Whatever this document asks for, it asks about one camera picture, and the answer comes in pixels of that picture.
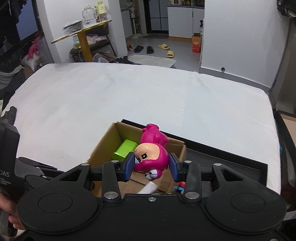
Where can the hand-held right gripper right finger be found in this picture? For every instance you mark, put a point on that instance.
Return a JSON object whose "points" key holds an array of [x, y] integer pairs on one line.
{"points": [[173, 166]]}

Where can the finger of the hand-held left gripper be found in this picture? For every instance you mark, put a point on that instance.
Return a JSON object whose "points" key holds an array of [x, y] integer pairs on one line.
{"points": [[34, 162], [44, 176]]}

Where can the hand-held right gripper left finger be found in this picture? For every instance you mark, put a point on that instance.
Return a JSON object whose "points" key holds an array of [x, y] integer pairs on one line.
{"points": [[129, 166]]}

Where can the green cube toy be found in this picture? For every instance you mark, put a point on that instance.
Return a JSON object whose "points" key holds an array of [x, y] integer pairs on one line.
{"points": [[123, 149]]}

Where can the brown cardboard box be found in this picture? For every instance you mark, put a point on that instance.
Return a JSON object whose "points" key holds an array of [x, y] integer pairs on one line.
{"points": [[175, 148]]}

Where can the small red toy figure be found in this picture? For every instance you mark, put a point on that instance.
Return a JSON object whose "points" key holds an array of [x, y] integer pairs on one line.
{"points": [[182, 184]]}

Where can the pink dinosaur suit figure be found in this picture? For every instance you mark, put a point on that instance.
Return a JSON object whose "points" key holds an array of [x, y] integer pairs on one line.
{"points": [[152, 157]]}

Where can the white charger plug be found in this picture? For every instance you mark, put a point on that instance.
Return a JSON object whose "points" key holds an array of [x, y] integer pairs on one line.
{"points": [[150, 187]]}

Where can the black tray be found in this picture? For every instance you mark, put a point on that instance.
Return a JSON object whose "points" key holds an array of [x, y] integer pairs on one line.
{"points": [[219, 164]]}

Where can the person's left hand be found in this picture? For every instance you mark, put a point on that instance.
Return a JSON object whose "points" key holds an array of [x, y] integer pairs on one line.
{"points": [[16, 221]]}

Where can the dark cloth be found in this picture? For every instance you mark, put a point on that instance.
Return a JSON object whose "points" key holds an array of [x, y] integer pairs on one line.
{"points": [[9, 114]]}

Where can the pink cloth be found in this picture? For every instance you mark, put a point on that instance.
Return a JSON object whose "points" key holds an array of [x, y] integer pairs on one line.
{"points": [[32, 49]]}

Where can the white floor mat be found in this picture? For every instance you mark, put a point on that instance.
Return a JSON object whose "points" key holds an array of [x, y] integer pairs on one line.
{"points": [[152, 60]]}

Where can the yellow slipper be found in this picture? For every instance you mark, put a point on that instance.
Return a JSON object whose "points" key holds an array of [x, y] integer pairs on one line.
{"points": [[170, 54], [163, 46]]}

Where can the black table with brown top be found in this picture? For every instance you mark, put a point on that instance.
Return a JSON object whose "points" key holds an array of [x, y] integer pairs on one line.
{"points": [[281, 125]]}

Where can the orange cardboard box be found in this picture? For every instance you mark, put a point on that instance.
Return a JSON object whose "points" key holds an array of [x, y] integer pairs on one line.
{"points": [[196, 45]]}

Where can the yellow side table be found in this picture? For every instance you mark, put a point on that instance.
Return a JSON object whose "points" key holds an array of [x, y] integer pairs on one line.
{"points": [[84, 46]]}

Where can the plastic wrapped papers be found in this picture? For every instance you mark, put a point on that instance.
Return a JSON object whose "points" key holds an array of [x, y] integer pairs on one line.
{"points": [[72, 25]]}

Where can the white standing fan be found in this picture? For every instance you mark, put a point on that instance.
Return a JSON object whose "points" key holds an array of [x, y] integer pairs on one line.
{"points": [[133, 25]]}

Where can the white cabinet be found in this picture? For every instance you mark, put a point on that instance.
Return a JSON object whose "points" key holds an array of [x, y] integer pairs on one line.
{"points": [[179, 22]]}

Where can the black framed glass door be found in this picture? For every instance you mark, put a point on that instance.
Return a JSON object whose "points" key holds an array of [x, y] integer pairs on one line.
{"points": [[157, 14]]}

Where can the glass jar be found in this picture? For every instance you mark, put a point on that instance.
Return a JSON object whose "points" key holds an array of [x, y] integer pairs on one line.
{"points": [[89, 15]]}

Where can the green cap drink bottle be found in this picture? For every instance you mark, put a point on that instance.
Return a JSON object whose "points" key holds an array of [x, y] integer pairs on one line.
{"points": [[101, 10]]}

